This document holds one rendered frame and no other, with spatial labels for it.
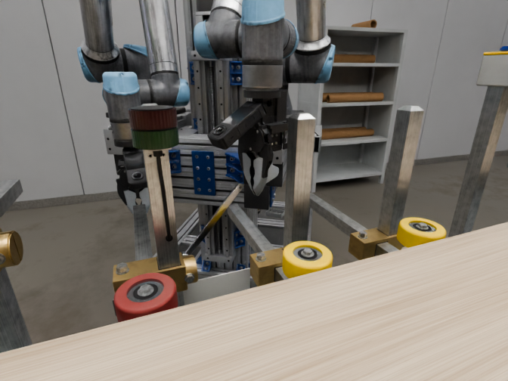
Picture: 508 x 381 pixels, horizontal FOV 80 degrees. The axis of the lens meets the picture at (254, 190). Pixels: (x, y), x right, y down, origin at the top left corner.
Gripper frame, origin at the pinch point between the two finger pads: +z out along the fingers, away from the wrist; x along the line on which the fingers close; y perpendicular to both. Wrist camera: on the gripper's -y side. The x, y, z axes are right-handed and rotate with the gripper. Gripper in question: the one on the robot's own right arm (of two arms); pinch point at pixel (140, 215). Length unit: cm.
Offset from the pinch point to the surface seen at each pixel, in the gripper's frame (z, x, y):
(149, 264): -4.4, -0.8, -30.6
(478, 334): -7, -35, -63
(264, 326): -7, -13, -53
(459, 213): -1, -78, -31
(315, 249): -7.8, -27.0, -41.3
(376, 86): -20, -256, 204
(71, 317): 83, 42, 69
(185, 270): -3.7, -6.5, -33.3
